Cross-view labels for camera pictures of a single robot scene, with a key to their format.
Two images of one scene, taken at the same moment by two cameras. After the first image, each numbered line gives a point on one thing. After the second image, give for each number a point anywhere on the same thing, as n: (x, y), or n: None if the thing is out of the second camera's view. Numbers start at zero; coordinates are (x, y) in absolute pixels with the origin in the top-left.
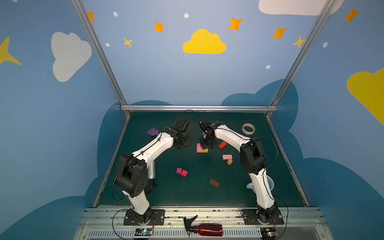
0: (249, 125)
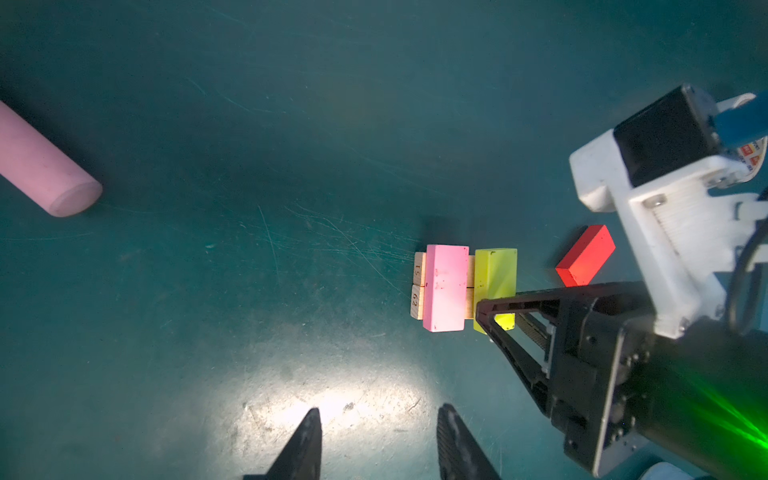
0: (742, 126)
